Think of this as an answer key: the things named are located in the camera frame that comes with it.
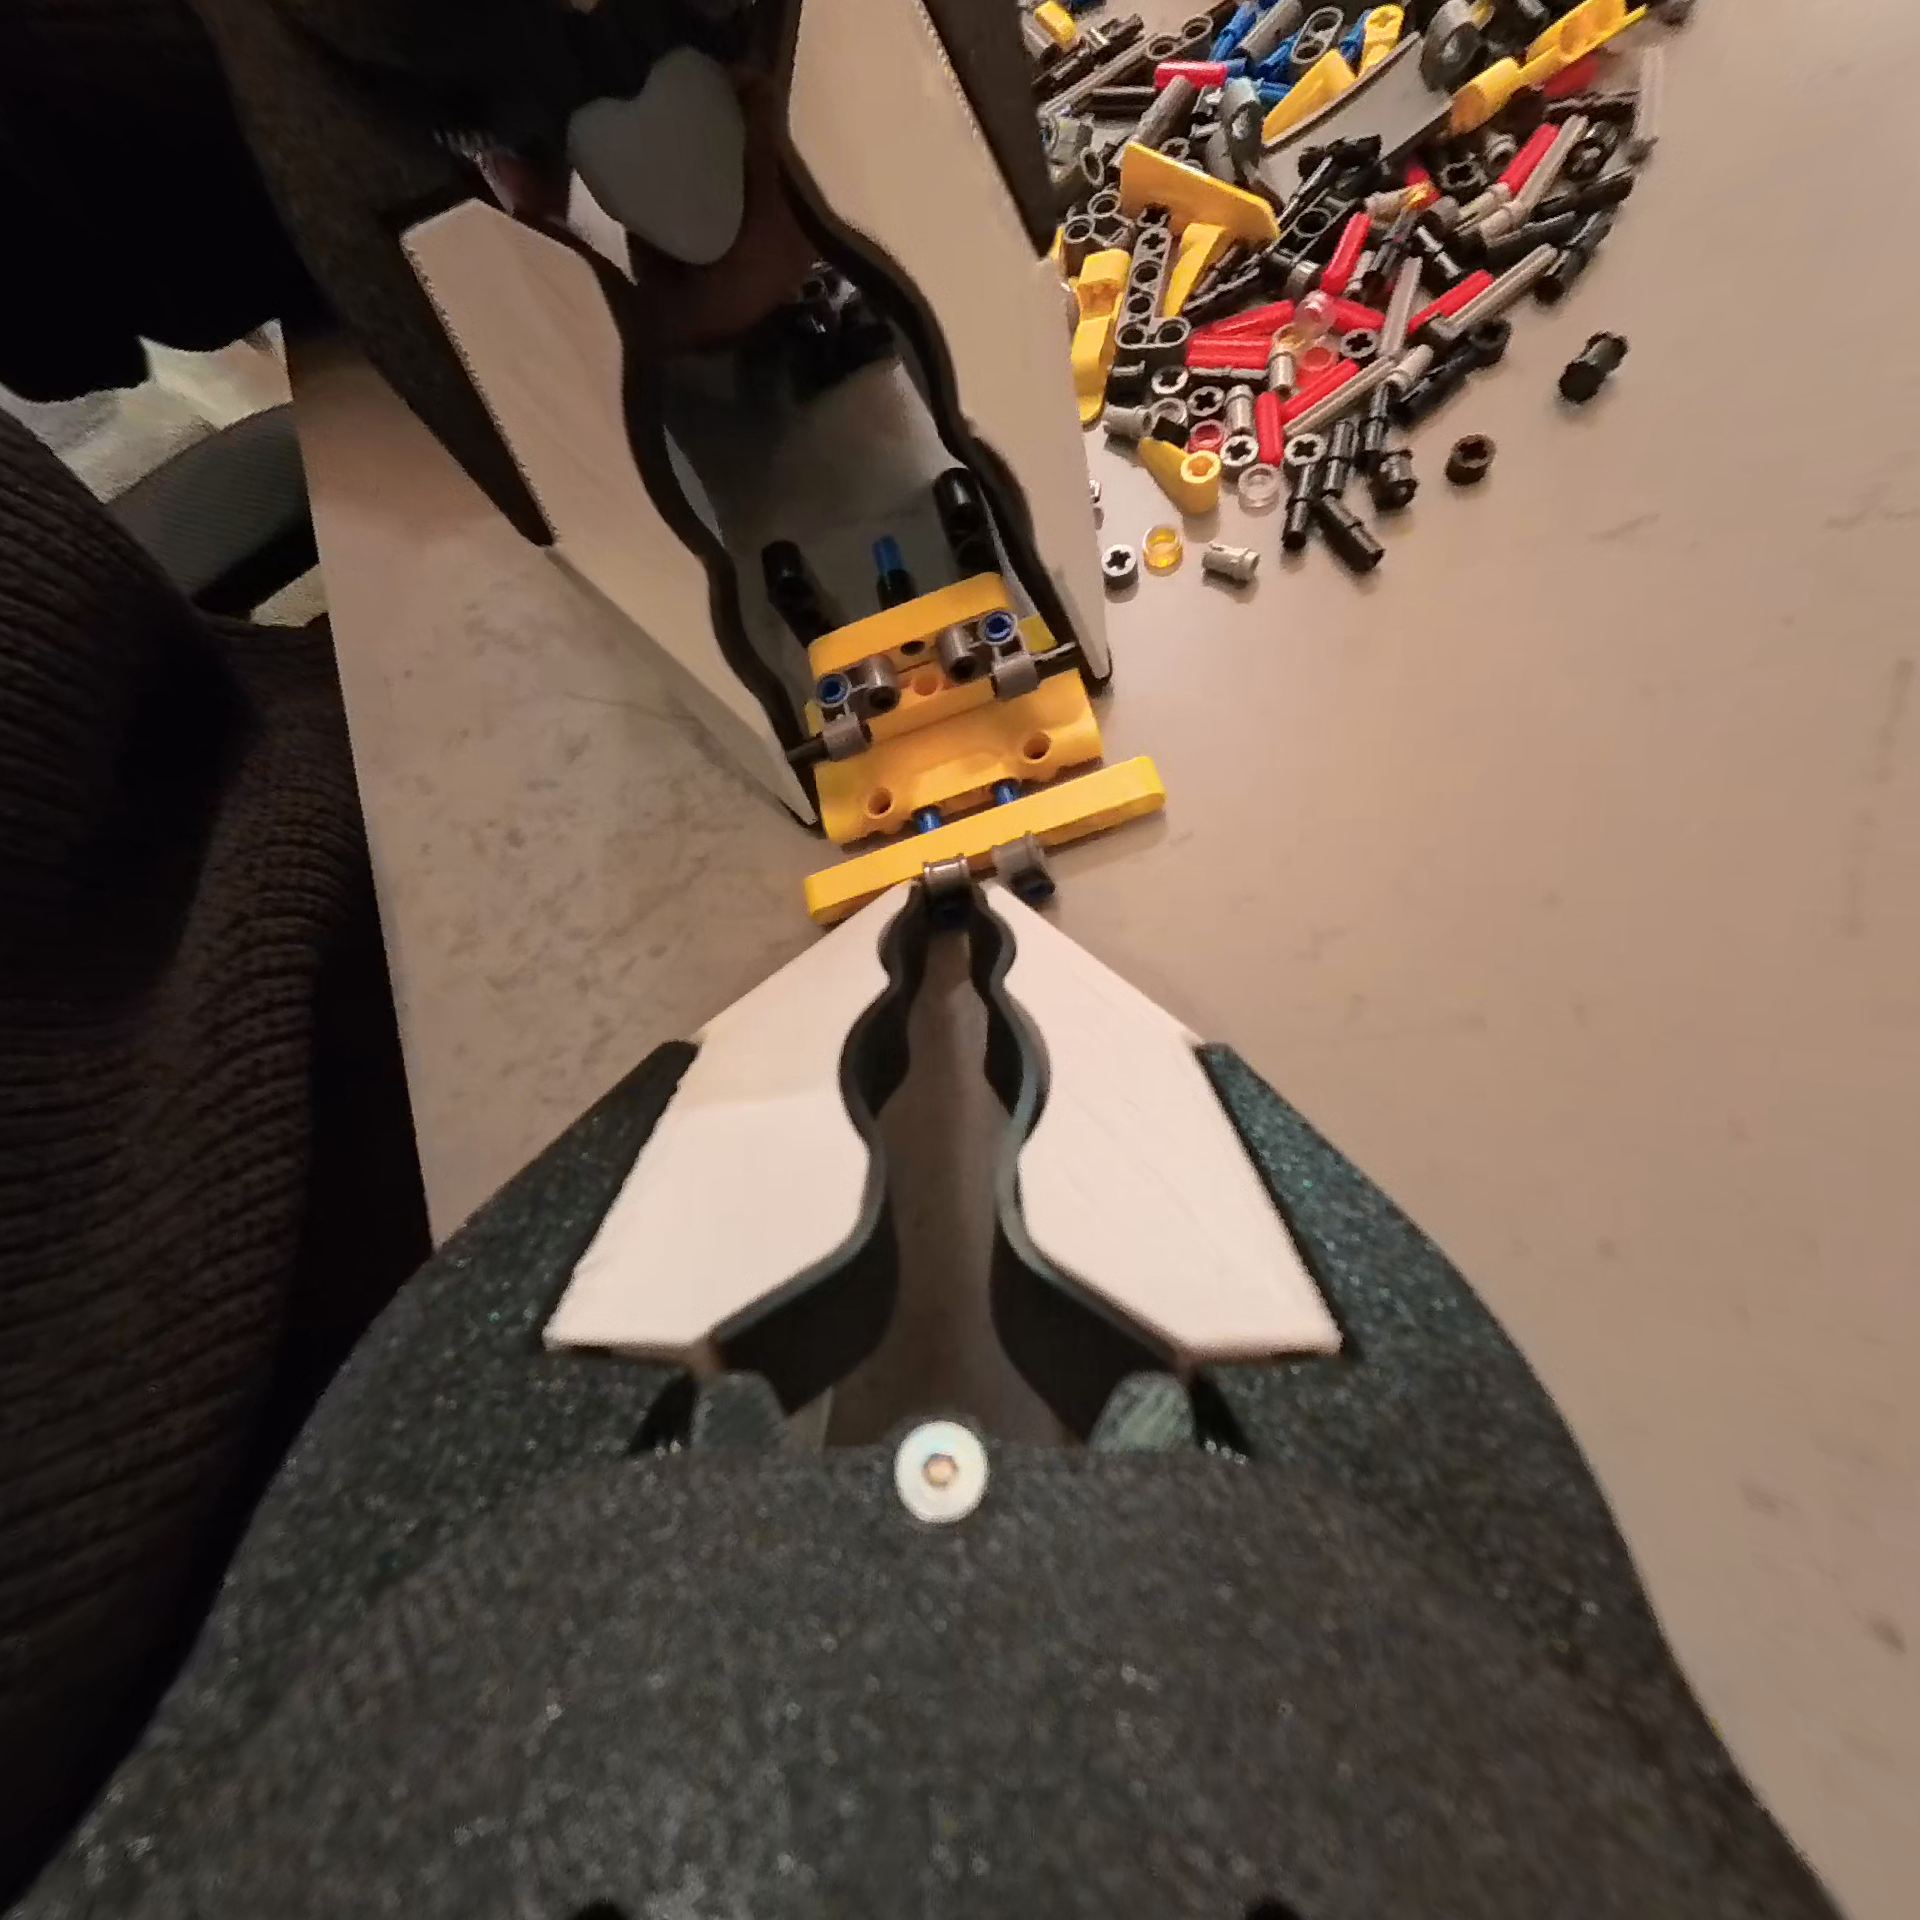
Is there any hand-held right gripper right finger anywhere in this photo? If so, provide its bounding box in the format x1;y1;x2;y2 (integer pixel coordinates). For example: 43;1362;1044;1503
954;882;1345;1419

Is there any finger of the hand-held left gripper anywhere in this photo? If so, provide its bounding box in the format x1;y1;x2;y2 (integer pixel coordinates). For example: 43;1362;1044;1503
403;193;827;830
766;0;1115;695

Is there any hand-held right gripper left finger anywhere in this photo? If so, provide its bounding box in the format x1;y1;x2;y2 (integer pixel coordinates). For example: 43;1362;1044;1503
544;882;951;1419

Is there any yellow toy beam with pins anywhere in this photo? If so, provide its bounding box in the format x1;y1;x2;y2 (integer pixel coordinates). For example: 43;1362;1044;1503
803;755;1169;922

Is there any yellow toy brick frame assembly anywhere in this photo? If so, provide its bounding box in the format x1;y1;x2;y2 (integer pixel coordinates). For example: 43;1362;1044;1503
756;469;1114;840

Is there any person's left hand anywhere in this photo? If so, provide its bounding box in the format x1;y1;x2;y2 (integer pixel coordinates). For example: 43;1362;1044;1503
704;136;842;368

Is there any black chair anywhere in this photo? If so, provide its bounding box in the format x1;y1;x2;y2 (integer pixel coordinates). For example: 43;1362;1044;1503
105;402;326;619

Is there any pile of toy building parts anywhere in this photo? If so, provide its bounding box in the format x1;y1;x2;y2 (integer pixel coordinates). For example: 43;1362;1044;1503
1024;0;1672;578

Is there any person's dark knit sweater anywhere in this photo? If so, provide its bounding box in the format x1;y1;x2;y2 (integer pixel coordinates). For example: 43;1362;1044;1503
0;405;436;1920

